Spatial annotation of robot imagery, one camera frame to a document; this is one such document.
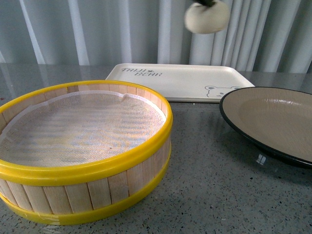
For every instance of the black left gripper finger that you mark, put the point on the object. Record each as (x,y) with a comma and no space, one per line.
(206,2)

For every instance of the white steamed bun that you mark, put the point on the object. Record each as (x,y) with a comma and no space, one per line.
(201,19)

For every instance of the beige plate with black rim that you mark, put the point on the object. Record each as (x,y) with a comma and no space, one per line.
(278,121)

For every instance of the cream bear print tray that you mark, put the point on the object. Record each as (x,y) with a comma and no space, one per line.
(182,83)

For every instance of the grey pleated curtain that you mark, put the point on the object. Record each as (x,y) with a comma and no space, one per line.
(262,35)

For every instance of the white mesh steamer liner cloth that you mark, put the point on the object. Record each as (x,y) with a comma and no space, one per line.
(79,128)

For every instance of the yellow rimmed bamboo steamer basket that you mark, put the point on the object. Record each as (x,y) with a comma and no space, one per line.
(87,192)

